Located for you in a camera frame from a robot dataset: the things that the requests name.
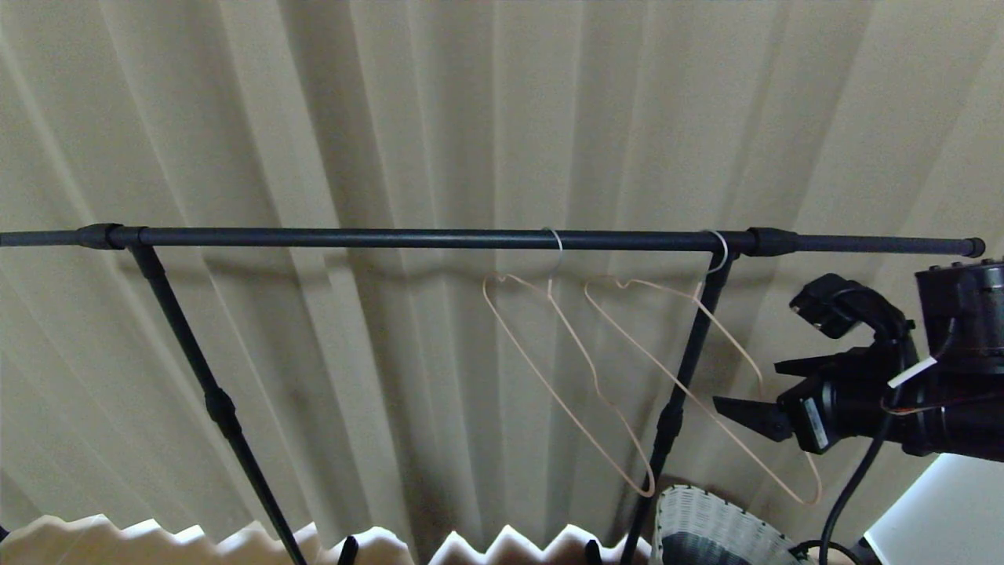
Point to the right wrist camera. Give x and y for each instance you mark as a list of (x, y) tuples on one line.
[(823, 306)]

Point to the beige curtain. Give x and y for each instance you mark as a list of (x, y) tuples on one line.
[(392, 118)]

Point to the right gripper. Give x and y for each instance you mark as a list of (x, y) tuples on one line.
[(855, 408)]

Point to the black clothes rack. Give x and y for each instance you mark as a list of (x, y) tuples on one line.
[(392, 238)]

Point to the white laundry basket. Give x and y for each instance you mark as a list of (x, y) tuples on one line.
[(714, 526)]

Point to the pink clothes hanger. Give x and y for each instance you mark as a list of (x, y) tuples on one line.
[(549, 292), (696, 294)]

